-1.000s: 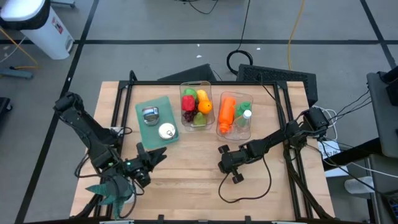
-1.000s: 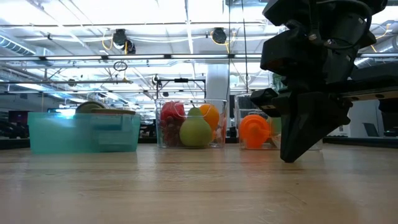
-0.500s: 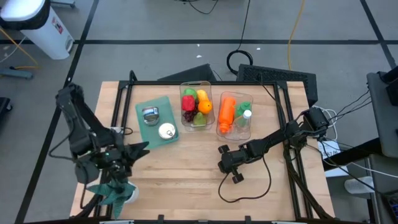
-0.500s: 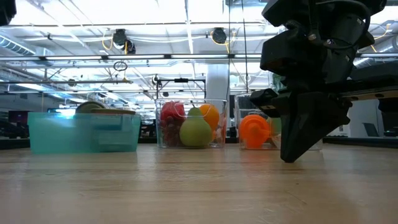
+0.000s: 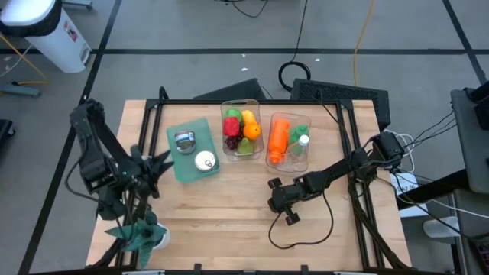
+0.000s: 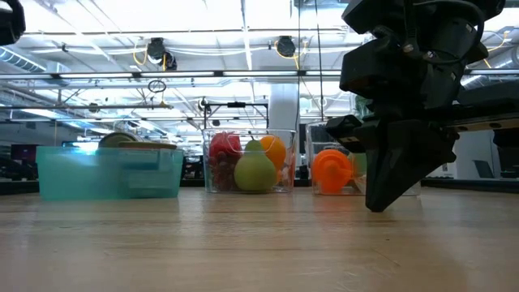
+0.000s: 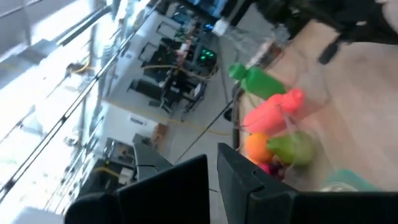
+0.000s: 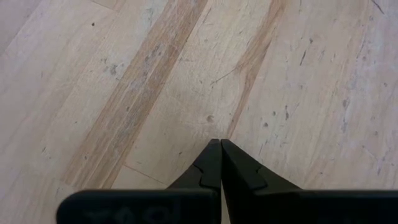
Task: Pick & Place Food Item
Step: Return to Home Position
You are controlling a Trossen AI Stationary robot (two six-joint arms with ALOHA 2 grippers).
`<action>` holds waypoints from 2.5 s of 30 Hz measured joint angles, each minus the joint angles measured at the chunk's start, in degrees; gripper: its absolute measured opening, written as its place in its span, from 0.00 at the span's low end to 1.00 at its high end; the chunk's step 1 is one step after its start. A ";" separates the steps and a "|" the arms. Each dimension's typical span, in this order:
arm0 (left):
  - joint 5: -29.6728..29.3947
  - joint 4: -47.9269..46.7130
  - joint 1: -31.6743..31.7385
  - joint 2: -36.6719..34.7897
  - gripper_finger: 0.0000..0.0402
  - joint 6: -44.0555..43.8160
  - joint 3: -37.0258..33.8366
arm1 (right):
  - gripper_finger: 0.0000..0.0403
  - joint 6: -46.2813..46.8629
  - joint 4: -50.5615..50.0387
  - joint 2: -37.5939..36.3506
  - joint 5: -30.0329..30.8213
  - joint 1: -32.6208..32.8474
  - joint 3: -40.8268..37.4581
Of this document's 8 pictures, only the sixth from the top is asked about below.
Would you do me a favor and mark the clear plastic bin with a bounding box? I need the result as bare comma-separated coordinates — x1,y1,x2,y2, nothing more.
202,128,298,194
306,121,422,197

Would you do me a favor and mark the dark red grape bunch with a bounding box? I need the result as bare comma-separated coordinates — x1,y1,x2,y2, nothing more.
208,156,240,191

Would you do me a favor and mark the salmon can silver lid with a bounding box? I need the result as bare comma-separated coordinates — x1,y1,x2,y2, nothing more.
98,131,141,149

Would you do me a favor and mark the teal plastic tray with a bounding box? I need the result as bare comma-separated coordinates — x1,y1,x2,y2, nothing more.
35,145,184,200

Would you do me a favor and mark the thin black vertical pole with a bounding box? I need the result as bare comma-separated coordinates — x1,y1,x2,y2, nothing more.
297,0,302,167

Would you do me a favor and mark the black ceiling cord reel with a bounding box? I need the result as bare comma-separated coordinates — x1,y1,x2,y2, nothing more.
146,36,178,72
275,35,299,58

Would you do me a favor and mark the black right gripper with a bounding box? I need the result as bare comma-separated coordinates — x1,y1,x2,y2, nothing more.
325,0,519,213

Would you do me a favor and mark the orange fruit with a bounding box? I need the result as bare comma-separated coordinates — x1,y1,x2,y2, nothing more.
259,135,288,171

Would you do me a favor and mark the green pear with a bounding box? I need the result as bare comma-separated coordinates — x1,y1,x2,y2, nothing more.
234,137,279,192

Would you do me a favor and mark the orange squeeze bottle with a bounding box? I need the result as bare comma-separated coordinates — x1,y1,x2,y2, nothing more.
311,148,354,194

